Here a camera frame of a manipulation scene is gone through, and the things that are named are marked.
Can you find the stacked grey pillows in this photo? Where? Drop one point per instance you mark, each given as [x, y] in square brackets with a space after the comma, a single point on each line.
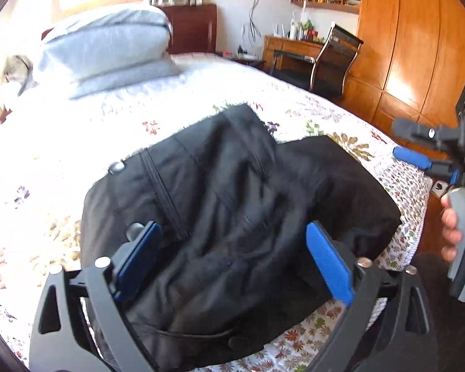
[100, 46]

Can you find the white bottle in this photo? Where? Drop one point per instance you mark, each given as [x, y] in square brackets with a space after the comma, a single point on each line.
[294, 31]

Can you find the floral quilted bedspread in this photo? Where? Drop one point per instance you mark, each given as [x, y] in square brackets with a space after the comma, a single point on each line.
[100, 124]

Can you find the black office chair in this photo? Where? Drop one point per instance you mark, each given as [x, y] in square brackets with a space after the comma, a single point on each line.
[333, 66]

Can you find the black pants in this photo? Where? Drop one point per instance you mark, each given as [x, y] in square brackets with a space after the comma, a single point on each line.
[236, 201]

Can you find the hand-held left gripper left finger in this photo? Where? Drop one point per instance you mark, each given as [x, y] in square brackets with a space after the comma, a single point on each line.
[139, 255]

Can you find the wooden nightstand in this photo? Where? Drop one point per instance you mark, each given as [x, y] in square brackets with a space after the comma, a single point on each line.
[240, 58]

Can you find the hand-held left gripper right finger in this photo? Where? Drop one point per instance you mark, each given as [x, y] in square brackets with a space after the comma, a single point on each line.
[327, 259]

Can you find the wooden desk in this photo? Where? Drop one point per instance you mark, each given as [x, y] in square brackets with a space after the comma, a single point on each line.
[283, 52]

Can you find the wooden wardrobe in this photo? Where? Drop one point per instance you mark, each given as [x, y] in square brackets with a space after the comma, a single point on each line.
[410, 46]

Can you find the person's right hand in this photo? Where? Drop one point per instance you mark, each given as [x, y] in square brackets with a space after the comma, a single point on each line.
[449, 236]

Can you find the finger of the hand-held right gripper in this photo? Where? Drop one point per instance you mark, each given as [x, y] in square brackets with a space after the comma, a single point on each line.
[430, 133]
[414, 159]

